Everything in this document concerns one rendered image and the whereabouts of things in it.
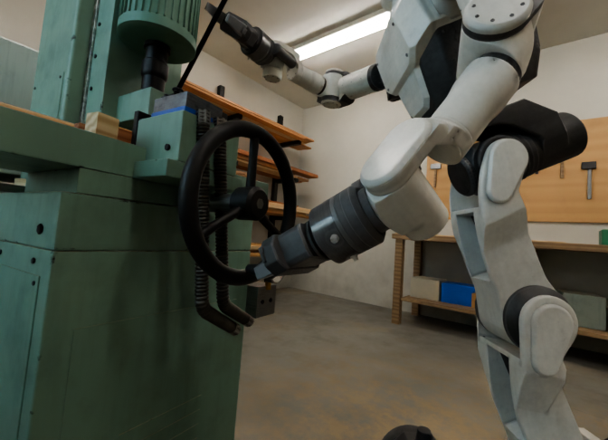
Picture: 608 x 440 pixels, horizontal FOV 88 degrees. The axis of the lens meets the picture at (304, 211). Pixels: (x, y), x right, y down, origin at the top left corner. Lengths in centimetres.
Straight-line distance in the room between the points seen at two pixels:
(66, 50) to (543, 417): 138
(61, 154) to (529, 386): 94
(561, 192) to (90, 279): 348
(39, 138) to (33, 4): 288
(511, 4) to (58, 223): 69
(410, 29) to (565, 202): 295
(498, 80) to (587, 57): 351
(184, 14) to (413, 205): 71
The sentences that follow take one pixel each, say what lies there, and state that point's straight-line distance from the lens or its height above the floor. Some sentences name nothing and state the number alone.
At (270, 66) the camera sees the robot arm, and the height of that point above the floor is 130.
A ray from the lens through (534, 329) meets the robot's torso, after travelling 81.
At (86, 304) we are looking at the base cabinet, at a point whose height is 63.
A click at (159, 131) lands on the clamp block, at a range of 64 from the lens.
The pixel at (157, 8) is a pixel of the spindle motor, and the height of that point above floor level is 124.
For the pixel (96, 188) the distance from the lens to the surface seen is 61.
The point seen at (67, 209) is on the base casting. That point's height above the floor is 77.
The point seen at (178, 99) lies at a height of 99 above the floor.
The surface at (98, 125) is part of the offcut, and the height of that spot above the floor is 92.
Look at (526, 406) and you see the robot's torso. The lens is 90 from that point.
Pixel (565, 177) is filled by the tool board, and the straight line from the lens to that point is 361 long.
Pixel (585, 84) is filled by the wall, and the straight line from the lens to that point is 388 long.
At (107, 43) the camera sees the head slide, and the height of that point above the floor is 119.
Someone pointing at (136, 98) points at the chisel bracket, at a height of 105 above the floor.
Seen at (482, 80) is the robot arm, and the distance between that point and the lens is 48.
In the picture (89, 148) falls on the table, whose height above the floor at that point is 87.
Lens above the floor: 76
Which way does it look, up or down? 4 degrees up
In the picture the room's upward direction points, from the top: 4 degrees clockwise
